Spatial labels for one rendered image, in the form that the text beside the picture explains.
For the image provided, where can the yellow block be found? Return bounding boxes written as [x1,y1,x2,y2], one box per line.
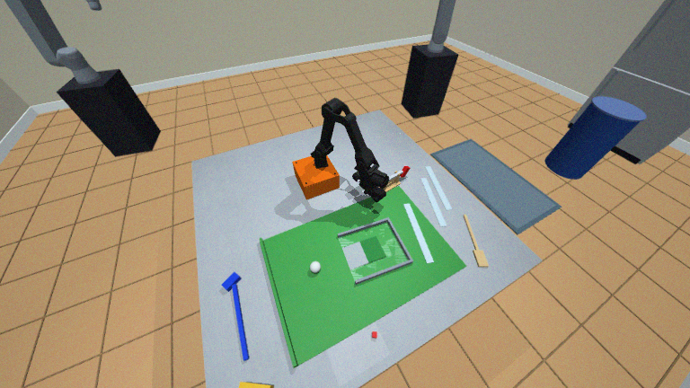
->
[239,383,273,388]

